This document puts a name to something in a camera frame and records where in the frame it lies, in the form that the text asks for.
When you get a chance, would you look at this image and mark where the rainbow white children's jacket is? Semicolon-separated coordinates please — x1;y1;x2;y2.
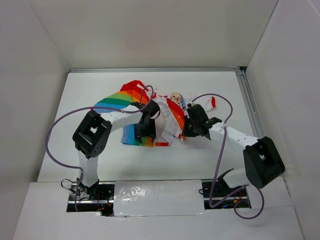
93;79;218;148

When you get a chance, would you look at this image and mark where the silver foil tape panel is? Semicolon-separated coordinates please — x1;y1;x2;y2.
113;179;207;217

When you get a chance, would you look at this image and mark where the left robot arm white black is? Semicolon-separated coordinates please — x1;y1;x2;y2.
72;100;160;200

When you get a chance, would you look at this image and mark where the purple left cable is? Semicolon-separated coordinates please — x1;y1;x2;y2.
45;84;155;212

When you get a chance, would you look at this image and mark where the purple cable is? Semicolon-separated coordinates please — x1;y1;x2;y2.
45;84;155;212
189;93;265;220

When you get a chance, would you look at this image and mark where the aluminium frame rail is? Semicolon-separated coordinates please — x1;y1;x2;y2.
67;66;279;177

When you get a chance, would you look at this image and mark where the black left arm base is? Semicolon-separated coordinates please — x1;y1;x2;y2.
60;178;115;217

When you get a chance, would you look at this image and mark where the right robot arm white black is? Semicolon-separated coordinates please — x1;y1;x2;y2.
183;104;286;196

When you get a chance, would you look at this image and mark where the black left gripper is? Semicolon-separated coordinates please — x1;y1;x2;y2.
133;118;156;143

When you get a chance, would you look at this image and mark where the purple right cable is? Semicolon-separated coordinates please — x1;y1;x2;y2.
189;93;265;220

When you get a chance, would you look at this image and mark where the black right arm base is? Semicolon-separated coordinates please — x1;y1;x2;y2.
198;179;251;210

